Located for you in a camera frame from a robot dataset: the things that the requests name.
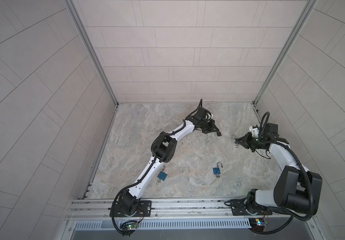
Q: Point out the left green circuit board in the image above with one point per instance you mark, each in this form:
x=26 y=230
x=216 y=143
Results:
x=129 y=225

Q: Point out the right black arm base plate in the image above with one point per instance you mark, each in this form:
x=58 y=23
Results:
x=242 y=207

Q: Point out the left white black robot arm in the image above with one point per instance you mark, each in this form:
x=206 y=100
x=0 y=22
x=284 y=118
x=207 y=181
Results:
x=162 y=149

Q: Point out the white vent grille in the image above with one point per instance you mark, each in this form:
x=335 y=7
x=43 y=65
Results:
x=170 y=224

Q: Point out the small blue padlock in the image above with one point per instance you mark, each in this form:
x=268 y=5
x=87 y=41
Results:
x=234 y=139

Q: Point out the left blue padlock with key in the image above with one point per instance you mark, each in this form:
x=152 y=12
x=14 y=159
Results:
x=161 y=177

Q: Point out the blue padlock with key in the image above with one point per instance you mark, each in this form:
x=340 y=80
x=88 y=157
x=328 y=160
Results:
x=161 y=177
x=216 y=170

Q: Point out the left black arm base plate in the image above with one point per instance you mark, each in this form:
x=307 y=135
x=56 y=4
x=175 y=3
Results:
x=136 y=209

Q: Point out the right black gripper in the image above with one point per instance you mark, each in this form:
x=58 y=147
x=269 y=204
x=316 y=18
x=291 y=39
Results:
x=248 y=137

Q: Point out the aluminium mounting rail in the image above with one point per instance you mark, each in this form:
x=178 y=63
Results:
x=162 y=208

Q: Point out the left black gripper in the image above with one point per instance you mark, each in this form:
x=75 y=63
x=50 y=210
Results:
x=210 y=124

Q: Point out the right blue padlock with key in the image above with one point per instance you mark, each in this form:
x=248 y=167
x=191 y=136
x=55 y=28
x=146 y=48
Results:
x=216 y=170

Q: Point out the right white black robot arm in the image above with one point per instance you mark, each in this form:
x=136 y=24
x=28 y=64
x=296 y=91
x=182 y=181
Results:
x=297 y=190

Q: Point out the right circuit board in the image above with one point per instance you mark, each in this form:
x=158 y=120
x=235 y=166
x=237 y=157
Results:
x=257 y=224

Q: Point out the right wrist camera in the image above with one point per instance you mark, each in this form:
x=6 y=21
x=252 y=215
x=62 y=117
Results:
x=254 y=130

